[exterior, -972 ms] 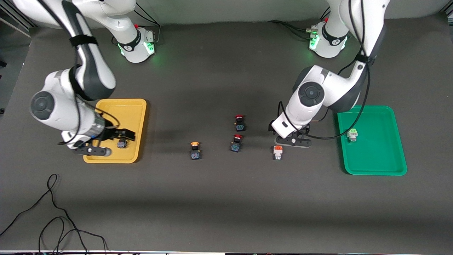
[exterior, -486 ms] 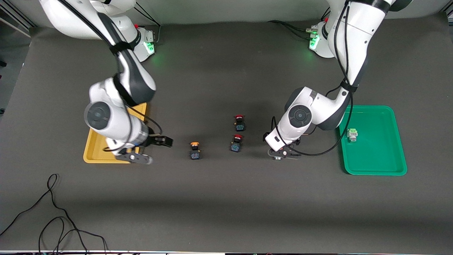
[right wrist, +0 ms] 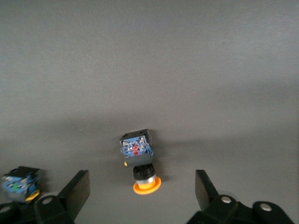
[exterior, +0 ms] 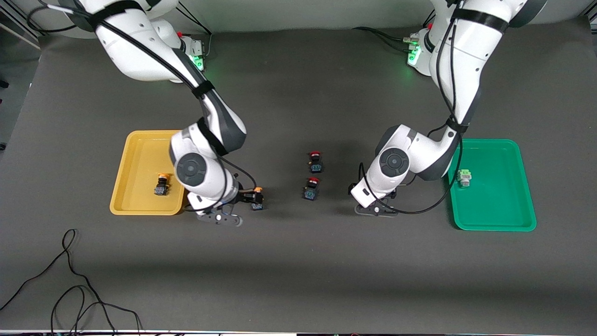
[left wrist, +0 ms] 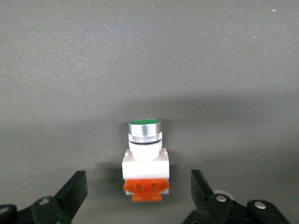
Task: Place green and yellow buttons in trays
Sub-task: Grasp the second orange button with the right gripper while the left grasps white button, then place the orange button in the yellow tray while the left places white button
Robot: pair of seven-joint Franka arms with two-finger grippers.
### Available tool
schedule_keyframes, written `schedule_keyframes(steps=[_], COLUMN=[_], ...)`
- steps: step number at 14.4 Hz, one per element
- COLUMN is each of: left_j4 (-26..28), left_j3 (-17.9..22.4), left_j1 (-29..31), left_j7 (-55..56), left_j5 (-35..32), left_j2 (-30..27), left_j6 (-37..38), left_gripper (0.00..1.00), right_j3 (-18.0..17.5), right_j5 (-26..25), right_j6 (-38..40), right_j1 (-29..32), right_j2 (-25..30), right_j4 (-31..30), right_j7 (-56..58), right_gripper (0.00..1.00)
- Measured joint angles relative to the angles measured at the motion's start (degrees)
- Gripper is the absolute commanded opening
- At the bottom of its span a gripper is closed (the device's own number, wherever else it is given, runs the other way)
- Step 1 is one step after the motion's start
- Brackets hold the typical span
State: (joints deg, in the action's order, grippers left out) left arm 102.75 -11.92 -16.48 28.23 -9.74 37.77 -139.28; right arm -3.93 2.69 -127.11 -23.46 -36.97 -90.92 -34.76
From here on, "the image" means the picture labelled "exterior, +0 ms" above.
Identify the green plastic tray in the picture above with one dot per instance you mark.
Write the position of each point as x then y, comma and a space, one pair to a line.
499, 196

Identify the grey metal frame rail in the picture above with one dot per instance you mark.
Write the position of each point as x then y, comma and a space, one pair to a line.
23, 32

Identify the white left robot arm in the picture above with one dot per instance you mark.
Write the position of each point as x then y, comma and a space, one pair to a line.
466, 56

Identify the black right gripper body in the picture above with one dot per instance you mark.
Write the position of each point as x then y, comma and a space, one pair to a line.
240, 198

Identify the yellow plastic tray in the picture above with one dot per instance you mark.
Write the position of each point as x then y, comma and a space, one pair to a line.
140, 158

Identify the dark grey table mat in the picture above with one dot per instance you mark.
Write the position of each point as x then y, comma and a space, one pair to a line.
298, 261

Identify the red push button switch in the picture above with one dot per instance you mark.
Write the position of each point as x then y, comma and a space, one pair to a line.
310, 193
316, 167

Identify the yellow push button switch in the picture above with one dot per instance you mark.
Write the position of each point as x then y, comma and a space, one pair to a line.
257, 206
161, 189

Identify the green-based white push button switch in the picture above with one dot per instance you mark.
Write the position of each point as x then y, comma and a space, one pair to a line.
464, 176

